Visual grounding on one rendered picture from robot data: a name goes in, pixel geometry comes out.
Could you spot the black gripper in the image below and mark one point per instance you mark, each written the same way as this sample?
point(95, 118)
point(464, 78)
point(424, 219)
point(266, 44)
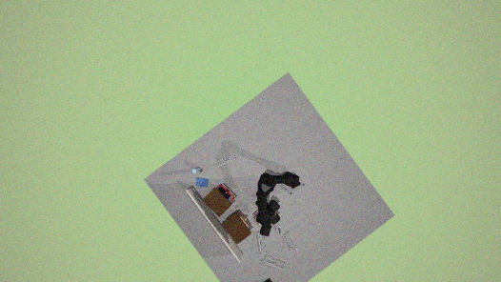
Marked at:
point(276, 217)

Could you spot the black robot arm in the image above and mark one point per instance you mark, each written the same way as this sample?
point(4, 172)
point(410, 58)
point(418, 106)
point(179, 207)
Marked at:
point(265, 217)

